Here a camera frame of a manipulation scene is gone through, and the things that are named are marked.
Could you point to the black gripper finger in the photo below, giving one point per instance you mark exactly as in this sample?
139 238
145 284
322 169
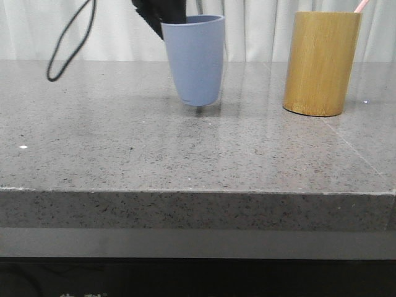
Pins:
156 12

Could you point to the blue plastic cup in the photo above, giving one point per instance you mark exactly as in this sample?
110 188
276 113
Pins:
195 55

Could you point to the white pleated curtain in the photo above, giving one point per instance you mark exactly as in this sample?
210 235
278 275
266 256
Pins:
258 31

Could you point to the bamboo wooden cylinder holder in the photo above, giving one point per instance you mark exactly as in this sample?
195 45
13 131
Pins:
321 58

